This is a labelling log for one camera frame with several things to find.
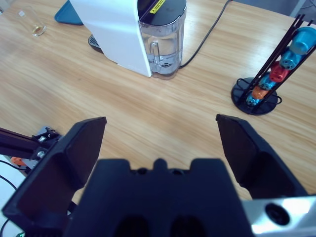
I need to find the clear water tank black lid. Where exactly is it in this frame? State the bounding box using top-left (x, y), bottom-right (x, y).
top-left (137, 0), bottom-right (188, 80)

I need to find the blue coffee capsule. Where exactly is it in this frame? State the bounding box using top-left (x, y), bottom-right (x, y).
top-left (245, 95), bottom-right (260, 107)
top-left (288, 26), bottom-right (316, 56)
top-left (280, 48), bottom-right (303, 71)
top-left (258, 74), bottom-right (276, 91)

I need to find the grey centre mount plate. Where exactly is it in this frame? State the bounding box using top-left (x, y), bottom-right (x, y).
top-left (0, 127), bottom-right (41, 156)

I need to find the silver grate drip tray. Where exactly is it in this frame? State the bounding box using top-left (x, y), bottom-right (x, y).
top-left (88, 34), bottom-right (104, 54)

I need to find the orange coffee capsule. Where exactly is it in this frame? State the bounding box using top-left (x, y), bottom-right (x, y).
top-left (251, 86), bottom-right (269, 99)

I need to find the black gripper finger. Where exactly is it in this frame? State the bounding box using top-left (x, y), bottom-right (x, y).
top-left (215, 114), bottom-right (309, 201)
top-left (1, 116), bottom-right (108, 233)

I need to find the clear drinking glass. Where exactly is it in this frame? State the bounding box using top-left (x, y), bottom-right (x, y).
top-left (16, 6), bottom-right (47, 38)

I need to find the blue plastic tray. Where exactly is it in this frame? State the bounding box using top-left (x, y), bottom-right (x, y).
top-left (54, 0), bottom-right (84, 26)

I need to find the black power cable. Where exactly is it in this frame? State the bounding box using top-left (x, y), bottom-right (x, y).
top-left (178, 0), bottom-right (233, 69)

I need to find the white capsule coffee machine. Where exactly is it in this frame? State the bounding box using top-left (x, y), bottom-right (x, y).
top-left (69, 0), bottom-right (166, 78)

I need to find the grey camera mount plate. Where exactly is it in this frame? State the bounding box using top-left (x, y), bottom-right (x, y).
top-left (24, 125), bottom-right (61, 171)

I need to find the black capsule holder stand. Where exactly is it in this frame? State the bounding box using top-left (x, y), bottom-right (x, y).
top-left (231, 13), bottom-right (316, 116)

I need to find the red coffee capsule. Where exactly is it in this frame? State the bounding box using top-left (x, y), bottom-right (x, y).
top-left (268, 61), bottom-right (288, 82)

